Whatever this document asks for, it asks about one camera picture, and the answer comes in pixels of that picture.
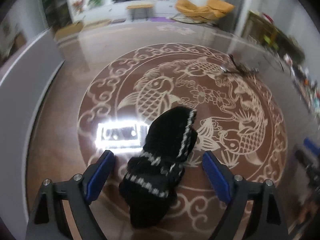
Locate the dark glass display cabinet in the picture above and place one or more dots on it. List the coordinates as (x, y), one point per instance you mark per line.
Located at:
(57, 13)

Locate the red flower vase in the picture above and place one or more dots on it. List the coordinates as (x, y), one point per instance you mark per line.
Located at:
(78, 6)

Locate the cardboard box on floor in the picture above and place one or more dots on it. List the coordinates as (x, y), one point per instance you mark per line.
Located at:
(69, 30)

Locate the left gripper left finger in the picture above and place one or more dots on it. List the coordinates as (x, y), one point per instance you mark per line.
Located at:
(47, 219)

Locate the yellow lounge chair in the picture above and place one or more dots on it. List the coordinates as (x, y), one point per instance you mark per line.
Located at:
(210, 13)

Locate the green potted plant left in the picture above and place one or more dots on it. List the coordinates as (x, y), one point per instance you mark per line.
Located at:
(95, 3)

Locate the black knitted glove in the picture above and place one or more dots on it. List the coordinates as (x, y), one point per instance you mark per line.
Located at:
(149, 184)

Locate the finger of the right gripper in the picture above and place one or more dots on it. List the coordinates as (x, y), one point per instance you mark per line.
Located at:
(313, 147)

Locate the white tv cabinet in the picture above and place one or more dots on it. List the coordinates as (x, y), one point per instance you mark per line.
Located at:
(114, 11)

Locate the wooden bench stool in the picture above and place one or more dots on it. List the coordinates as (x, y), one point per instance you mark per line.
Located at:
(145, 7)

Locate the grey sofa back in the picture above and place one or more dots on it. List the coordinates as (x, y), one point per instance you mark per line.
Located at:
(25, 79)

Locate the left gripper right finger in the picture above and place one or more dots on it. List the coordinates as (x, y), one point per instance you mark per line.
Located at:
(267, 220)

